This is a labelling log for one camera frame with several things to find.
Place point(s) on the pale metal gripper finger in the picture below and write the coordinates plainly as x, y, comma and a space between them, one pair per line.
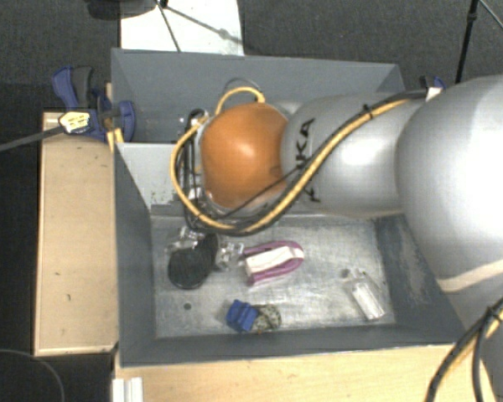
230, 255
189, 236

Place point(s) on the black round disc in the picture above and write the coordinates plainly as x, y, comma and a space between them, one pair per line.
189, 268

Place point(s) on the purple and white folded cloth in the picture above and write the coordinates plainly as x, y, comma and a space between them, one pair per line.
272, 262

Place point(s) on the blue and speckled small toy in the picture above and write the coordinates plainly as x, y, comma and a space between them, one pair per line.
247, 316

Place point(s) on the grey metal bin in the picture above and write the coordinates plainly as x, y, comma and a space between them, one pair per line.
310, 295

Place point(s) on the pale wood flat board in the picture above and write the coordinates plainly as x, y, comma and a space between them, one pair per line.
77, 241

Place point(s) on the clear glass bottle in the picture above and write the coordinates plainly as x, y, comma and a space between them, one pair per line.
366, 297

